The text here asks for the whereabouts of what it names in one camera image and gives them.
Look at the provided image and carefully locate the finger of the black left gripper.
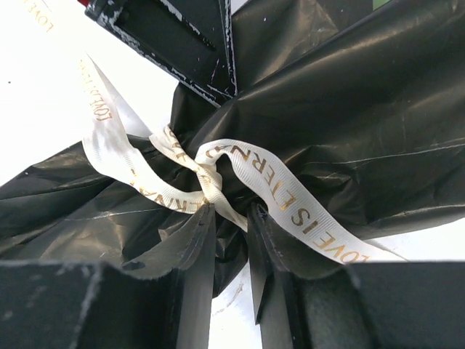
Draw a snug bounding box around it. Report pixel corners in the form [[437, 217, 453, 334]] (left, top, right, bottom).
[[84, 0, 238, 107]]

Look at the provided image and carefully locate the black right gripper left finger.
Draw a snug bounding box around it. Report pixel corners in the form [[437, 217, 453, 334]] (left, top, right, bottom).
[[1, 206, 216, 348]]

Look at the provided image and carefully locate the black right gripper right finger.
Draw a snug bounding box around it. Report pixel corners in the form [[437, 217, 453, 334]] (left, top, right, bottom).
[[247, 204, 464, 348]]

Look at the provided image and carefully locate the cream printed ribbon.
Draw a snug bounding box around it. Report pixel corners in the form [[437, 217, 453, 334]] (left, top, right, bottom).
[[22, 1, 403, 265]]

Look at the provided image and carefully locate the black wrapping paper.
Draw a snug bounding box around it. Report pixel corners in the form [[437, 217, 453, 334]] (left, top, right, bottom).
[[1, 1, 464, 294]]

